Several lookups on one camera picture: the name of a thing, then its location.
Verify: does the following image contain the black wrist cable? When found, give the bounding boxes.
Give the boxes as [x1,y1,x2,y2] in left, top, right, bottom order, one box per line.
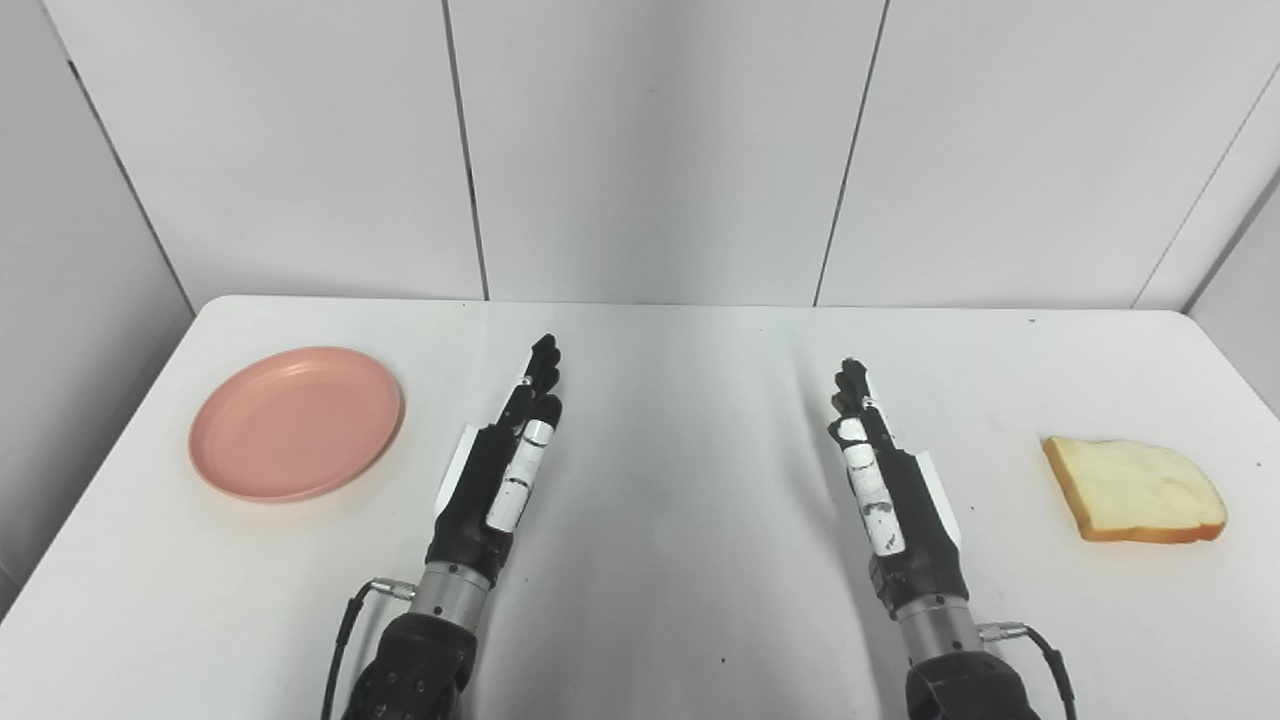
[978,621,1079,720]
[320,577,416,720]

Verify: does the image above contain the slice of white bread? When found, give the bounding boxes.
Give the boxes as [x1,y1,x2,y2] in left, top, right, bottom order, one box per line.
[1041,435,1229,545]

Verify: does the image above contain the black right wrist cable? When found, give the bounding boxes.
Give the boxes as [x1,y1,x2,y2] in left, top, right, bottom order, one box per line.
[978,621,1079,720]

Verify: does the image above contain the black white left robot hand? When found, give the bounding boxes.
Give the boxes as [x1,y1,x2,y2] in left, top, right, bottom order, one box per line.
[426,334,565,593]

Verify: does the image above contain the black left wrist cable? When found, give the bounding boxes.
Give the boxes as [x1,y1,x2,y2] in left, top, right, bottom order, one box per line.
[320,577,416,720]

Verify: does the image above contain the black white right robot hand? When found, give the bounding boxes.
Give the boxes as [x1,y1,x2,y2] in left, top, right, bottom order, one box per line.
[827,357,971,621]

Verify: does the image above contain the pink round plate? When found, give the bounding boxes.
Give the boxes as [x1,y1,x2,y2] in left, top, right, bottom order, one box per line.
[188,346,406,504]

